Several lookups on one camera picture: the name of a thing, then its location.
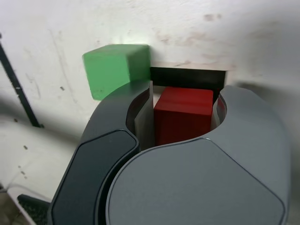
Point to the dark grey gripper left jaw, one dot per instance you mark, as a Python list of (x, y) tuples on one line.
[(100, 150)]

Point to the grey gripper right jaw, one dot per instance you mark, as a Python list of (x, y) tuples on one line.
[(199, 182)]

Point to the red cube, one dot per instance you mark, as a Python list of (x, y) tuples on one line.
[(182, 112)]

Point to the green cube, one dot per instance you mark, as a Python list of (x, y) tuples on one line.
[(105, 68)]

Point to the black tape strip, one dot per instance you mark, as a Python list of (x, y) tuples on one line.
[(23, 98)]

